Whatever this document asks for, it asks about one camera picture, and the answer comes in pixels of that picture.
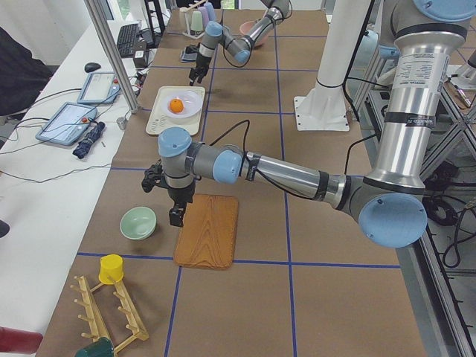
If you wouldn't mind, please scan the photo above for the near teach pendant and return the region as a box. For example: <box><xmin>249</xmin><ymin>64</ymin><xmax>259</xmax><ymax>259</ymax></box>
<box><xmin>36</xmin><ymin>102</ymin><xmax>97</xmax><ymax>147</ymax></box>

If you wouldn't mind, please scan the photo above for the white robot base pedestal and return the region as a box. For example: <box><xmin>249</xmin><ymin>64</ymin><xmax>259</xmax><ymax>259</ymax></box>
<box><xmin>294</xmin><ymin>0</ymin><xmax>373</xmax><ymax>132</ymax></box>

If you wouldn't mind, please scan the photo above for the red bottle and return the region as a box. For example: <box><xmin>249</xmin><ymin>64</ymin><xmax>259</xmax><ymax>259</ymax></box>
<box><xmin>1</xmin><ymin>327</ymin><xmax>43</xmax><ymax>355</ymax></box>

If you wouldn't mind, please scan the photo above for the black computer mouse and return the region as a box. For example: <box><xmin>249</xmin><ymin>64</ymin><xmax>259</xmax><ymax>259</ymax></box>
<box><xmin>84</xmin><ymin>62</ymin><xmax>101</xmax><ymax>73</ymax></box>

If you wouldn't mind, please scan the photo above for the yellow cup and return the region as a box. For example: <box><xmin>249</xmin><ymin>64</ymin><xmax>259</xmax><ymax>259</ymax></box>
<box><xmin>98</xmin><ymin>254</ymin><xmax>124</xmax><ymax>285</ymax></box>

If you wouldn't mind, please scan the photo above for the white wire cup rack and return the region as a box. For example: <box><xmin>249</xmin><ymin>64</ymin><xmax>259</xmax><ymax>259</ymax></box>
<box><xmin>181</xmin><ymin>22</ymin><xmax>222</xmax><ymax>39</ymax></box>

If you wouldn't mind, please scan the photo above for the purple cup on rack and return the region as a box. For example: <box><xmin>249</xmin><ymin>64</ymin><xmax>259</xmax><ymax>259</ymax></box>
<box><xmin>197</xmin><ymin>2</ymin><xmax>216</xmax><ymax>26</ymax></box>

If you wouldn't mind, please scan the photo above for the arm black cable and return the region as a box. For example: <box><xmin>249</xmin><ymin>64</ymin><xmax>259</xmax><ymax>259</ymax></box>
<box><xmin>222</xmin><ymin>7</ymin><xmax>295</xmax><ymax>68</ymax></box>
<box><xmin>208</xmin><ymin>119</ymin><xmax>251</xmax><ymax>157</ymax></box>

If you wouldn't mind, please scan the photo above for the green cup on rack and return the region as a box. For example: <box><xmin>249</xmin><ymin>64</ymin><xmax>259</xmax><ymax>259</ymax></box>
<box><xmin>190</xmin><ymin>10</ymin><xmax>204</xmax><ymax>33</ymax></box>

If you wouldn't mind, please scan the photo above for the wooden cup rack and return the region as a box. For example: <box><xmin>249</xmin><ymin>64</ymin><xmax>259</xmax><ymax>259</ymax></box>
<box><xmin>70</xmin><ymin>275</ymin><xmax>149</xmax><ymax>356</ymax></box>

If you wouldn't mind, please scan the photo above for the small black box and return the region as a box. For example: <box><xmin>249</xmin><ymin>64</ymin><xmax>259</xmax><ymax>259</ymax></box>
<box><xmin>133</xmin><ymin>50</ymin><xmax>149</xmax><ymax>68</ymax></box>

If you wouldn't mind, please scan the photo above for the far teach pendant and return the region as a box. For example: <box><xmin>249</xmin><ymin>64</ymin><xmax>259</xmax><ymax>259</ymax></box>
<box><xmin>77</xmin><ymin>72</ymin><xmax>120</xmax><ymax>105</ymax></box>

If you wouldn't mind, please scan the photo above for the green bowl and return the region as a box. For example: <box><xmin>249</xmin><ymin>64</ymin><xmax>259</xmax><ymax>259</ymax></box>
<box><xmin>120</xmin><ymin>207</ymin><xmax>157</xmax><ymax>241</ymax></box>

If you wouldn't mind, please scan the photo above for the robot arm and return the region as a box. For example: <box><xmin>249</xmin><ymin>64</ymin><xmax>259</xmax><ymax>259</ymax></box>
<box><xmin>189</xmin><ymin>0</ymin><xmax>292</xmax><ymax>86</ymax></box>
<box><xmin>158</xmin><ymin>1</ymin><xmax>475</xmax><ymax>248</ymax></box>

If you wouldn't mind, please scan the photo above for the white plate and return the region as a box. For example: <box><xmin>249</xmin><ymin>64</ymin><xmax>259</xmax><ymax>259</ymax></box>
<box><xmin>159</xmin><ymin>90</ymin><xmax>203</xmax><ymax>119</ymax></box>

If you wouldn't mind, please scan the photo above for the black keyboard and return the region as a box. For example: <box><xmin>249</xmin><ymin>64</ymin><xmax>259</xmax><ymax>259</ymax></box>
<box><xmin>116</xmin><ymin>23</ymin><xmax>139</xmax><ymax>58</ymax></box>

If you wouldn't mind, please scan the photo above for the cream bear tray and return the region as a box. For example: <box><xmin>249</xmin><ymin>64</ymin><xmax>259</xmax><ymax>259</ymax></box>
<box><xmin>145</xmin><ymin>86</ymin><xmax>205</xmax><ymax>135</ymax></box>

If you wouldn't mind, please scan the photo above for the teach pendant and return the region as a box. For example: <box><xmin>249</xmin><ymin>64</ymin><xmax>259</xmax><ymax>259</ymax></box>
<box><xmin>77</xmin><ymin>72</ymin><xmax>120</xmax><ymax>105</ymax></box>
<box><xmin>36</xmin><ymin>102</ymin><xmax>97</xmax><ymax>147</ymax></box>

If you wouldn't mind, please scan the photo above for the grey folded cloth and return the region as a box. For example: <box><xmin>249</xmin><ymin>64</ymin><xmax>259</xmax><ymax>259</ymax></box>
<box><xmin>180</xmin><ymin>49</ymin><xmax>198</xmax><ymax>63</ymax></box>

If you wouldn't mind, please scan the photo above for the orange fruit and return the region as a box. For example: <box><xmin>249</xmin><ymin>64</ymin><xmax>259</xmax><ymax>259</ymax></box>
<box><xmin>169</xmin><ymin>98</ymin><xmax>184</xmax><ymax>114</ymax></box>

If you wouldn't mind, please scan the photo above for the dark green cup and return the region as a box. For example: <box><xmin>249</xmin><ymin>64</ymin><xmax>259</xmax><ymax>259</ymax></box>
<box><xmin>74</xmin><ymin>337</ymin><xmax>115</xmax><ymax>357</ymax></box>

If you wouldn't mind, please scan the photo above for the wooden cutting board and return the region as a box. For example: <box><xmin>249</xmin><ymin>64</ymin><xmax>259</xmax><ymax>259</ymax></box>
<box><xmin>173</xmin><ymin>194</ymin><xmax>239</xmax><ymax>270</ymax></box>

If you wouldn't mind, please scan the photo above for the aluminium frame post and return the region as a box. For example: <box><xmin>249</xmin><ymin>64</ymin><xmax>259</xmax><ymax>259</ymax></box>
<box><xmin>84</xmin><ymin>0</ymin><xmax>139</xmax><ymax>114</ymax></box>

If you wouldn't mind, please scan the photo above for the folded dark umbrella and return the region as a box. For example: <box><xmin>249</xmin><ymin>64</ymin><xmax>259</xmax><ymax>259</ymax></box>
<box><xmin>73</xmin><ymin>121</ymin><xmax>106</xmax><ymax>159</ymax></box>

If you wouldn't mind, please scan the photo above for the pink bowl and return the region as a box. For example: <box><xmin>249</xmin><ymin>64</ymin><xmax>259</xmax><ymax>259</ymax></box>
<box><xmin>239</xmin><ymin>21</ymin><xmax>270</xmax><ymax>48</ymax></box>

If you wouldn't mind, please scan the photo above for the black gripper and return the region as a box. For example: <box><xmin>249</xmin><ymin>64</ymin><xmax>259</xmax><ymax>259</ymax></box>
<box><xmin>189</xmin><ymin>54</ymin><xmax>211</xmax><ymax>84</ymax></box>
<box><xmin>167</xmin><ymin>184</ymin><xmax>195</xmax><ymax>227</ymax></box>

